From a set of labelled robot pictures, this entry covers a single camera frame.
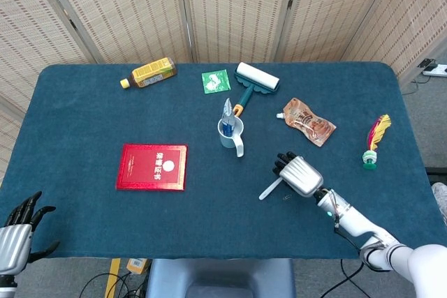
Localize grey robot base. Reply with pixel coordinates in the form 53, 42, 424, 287
145, 258, 297, 298

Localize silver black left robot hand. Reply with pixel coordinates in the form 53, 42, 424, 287
0, 191, 61, 276

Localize yellow box with barcode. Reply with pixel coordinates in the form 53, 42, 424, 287
126, 258, 152, 275

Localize teal lint roller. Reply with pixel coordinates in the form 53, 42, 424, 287
233, 61, 281, 117

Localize brown spout pouch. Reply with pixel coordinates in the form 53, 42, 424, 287
275, 97, 337, 148

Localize white mug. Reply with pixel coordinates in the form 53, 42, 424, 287
217, 116, 245, 158

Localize tea bottle with yellow label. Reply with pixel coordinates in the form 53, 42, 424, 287
119, 57, 178, 90

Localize woven folding screen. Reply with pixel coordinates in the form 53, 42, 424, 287
0, 0, 447, 184

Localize blue table cloth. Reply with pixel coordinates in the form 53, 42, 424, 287
0, 62, 441, 260

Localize white power strip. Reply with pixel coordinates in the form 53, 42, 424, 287
418, 58, 447, 78

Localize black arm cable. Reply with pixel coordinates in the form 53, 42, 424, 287
319, 258, 367, 298

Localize red yellow feather shuttlecock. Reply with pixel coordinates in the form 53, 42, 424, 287
361, 114, 393, 170

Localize red certificate book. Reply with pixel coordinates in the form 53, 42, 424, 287
115, 143, 189, 193

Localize green sachet packet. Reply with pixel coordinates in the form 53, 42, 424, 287
201, 69, 233, 95

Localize blue white toothpaste tube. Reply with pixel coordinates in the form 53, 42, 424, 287
220, 98, 235, 137

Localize white toothbrush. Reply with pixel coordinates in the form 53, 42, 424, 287
258, 177, 282, 201

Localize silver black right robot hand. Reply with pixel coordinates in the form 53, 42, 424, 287
272, 151, 324, 198

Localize black floor cables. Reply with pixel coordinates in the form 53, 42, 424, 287
80, 271, 147, 298

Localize white shoe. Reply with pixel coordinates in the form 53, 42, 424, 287
432, 182, 447, 225

